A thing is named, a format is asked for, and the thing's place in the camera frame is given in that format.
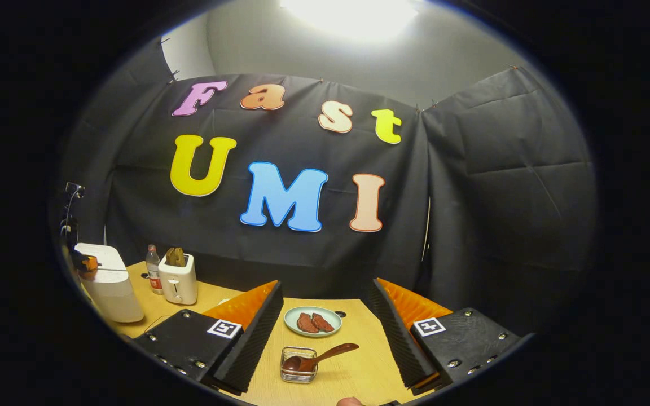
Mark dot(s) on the brown wooden spoon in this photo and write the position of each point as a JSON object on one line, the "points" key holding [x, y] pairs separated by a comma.
{"points": [[330, 354]]}

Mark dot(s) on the brown toast slice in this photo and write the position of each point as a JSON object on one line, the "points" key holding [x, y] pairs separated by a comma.
{"points": [[181, 257], [170, 258]]}

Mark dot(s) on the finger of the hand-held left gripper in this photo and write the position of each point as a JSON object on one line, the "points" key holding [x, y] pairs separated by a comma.
{"points": [[89, 263]]}

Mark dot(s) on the black backdrop cloth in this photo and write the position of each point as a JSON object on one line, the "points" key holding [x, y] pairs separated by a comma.
{"points": [[302, 141]]}

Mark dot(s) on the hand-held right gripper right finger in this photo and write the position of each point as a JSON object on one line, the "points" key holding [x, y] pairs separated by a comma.
{"points": [[398, 338]]}

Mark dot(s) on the white toaster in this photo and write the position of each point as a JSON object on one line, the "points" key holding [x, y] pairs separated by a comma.
{"points": [[178, 282]]}

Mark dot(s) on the black clamp stand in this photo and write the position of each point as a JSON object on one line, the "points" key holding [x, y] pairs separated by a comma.
{"points": [[74, 189]]}

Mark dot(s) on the red meat slice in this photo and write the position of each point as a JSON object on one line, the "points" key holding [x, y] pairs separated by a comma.
{"points": [[324, 322], [306, 323]]}

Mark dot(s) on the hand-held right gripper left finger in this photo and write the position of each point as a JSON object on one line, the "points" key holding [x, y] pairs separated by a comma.
{"points": [[257, 338]]}

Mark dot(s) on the ceiling light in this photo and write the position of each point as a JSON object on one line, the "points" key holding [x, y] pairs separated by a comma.
{"points": [[353, 17]]}

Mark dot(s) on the pale green plate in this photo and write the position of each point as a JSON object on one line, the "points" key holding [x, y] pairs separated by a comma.
{"points": [[292, 324]]}

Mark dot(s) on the clear plastic water bottle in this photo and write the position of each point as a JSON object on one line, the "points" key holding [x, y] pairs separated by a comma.
{"points": [[154, 270]]}

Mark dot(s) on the white rice cooker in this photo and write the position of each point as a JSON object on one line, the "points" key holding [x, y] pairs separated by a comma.
{"points": [[110, 293]]}

